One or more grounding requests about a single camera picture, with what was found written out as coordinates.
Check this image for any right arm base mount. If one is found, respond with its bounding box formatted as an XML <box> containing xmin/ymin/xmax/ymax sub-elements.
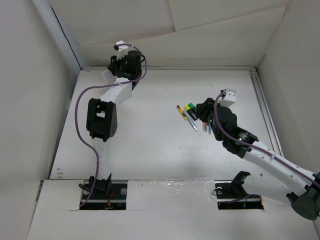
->
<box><xmin>211</xmin><ymin>171</ymin><xmax>264</xmax><ymax>210</ymax></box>

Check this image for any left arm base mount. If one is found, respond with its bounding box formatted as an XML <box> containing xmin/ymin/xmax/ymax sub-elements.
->
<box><xmin>78</xmin><ymin>176</ymin><xmax>128</xmax><ymax>211</ymax></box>

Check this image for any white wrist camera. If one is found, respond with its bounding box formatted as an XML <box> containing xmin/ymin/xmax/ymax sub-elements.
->
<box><xmin>113</xmin><ymin>40</ymin><xmax>130</xmax><ymax>61</ymax></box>
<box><xmin>218</xmin><ymin>88</ymin><xmax>237</xmax><ymax>108</ymax></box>

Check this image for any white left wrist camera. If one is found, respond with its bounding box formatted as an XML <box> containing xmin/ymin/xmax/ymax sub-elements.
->
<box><xmin>113</xmin><ymin>40</ymin><xmax>130</xmax><ymax>61</ymax></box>

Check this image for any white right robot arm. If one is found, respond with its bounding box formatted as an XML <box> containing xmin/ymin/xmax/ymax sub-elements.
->
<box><xmin>196</xmin><ymin>98</ymin><xmax>320</xmax><ymax>221</ymax></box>

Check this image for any white plastic organizer container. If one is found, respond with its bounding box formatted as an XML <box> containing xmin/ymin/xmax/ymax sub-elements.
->
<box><xmin>101</xmin><ymin>70</ymin><xmax>116</xmax><ymax>85</ymax></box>

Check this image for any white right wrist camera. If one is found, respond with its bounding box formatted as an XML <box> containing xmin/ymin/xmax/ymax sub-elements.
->
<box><xmin>218</xmin><ymin>88</ymin><xmax>237</xmax><ymax>108</ymax></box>

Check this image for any yellow utility knife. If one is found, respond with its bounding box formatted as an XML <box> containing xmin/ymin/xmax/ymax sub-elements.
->
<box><xmin>176</xmin><ymin>105</ymin><xmax>188</xmax><ymax>121</ymax></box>

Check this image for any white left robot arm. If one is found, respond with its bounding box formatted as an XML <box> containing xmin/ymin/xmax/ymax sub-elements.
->
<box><xmin>86</xmin><ymin>50</ymin><xmax>145</xmax><ymax>199</ymax></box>

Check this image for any pink gel pen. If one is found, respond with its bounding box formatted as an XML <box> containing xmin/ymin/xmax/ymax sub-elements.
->
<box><xmin>202</xmin><ymin>122</ymin><xmax>208</xmax><ymax>133</ymax></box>

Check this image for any blue utility knife pen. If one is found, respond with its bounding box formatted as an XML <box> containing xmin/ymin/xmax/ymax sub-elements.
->
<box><xmin>185</xmin><ymin>113</ymin><xmax>198</xmax><ymax>132</ymax></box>

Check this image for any light blue gel pen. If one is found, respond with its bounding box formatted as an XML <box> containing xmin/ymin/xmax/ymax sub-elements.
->
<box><xmin>207</xmin><ymin>125</ymin><xmax>212</xmax><ymax>135</ymax></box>

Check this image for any green cap black highlighter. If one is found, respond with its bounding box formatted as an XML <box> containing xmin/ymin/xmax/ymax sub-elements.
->
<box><xmin>188</xmin><ymin>102</ymin><xmax>198</xmax><ymax>120</ymax></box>

